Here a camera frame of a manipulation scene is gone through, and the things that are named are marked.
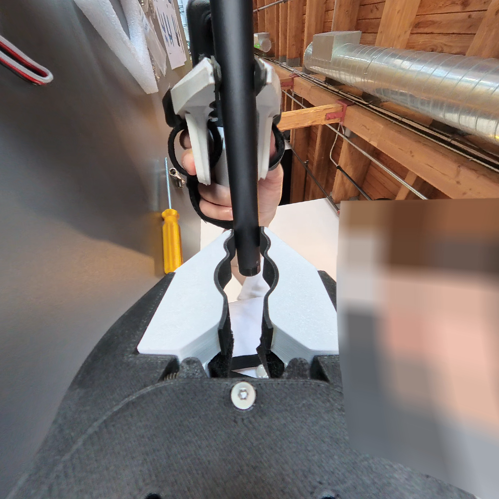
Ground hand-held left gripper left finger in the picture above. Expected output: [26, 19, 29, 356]
[136, 229, 235, 365]

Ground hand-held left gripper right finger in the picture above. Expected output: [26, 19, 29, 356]
[259, 227, 340, 365]

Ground person's right hand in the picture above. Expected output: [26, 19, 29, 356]
[180, 130, 284, 231]

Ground white foam piece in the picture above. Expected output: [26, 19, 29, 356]
[73, 0, 159, 95]

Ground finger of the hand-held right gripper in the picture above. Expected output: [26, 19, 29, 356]
[255, 58, 282, 181]
[170, 58, 220, 186]

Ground black metal tube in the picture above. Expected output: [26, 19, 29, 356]
[210, 0, 262, 278]

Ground dark grey desk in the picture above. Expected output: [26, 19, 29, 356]
[0, 0, 203, 499]

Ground yellow handled screwdriver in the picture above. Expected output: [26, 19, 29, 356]
[161, 157, 184, 274]

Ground red white servo cable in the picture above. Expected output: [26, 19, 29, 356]
[0, 34, 54, 86]

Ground silver ventilation duct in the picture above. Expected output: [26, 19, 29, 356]
[303, 30, 499, 146]

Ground person's white shirt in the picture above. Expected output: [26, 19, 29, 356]
[228, 300, 270, 377]

